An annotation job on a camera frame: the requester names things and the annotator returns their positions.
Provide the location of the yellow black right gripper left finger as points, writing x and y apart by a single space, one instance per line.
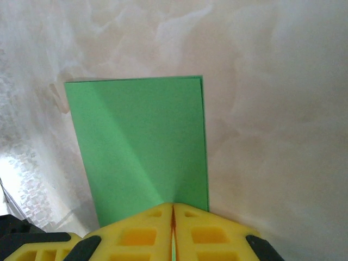
136 239

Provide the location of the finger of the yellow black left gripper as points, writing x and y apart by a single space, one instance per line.
40 251

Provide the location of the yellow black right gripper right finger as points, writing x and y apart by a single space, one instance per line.
217 239

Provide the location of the green paper sheet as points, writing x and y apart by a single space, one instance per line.
136 136

